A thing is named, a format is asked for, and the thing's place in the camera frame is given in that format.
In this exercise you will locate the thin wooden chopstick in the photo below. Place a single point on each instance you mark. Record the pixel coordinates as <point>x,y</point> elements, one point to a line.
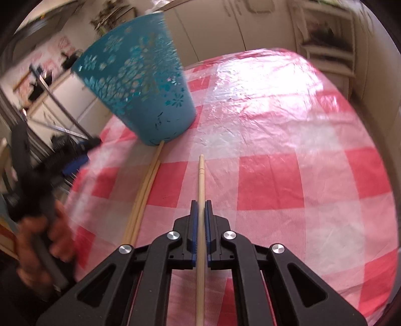
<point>149,194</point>
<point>201,181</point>
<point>147,181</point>

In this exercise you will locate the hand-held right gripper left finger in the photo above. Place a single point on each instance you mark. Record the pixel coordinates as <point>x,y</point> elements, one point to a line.
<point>195,233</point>

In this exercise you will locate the white storage cart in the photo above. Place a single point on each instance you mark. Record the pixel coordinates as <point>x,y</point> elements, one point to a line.
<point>329,40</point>

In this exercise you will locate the wall utensil rack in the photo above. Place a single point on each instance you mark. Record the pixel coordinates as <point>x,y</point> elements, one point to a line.
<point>108,17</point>

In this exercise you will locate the black cooking pot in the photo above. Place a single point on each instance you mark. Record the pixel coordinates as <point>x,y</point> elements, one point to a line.
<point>71,61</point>

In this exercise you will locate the teal perforated plastic basket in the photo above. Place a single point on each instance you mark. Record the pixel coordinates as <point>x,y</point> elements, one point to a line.
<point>137,81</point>

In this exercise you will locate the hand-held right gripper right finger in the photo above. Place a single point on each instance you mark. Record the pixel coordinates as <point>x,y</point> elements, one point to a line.
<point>208,233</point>

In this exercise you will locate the red checkered plastic tablecloth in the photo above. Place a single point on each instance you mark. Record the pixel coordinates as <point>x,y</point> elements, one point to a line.
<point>282,141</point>

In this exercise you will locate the pink wall stickers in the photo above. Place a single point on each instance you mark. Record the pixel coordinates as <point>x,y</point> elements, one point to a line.
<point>61,44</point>

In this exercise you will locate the person's left hand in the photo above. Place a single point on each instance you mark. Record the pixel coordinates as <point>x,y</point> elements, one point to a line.
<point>61,238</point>

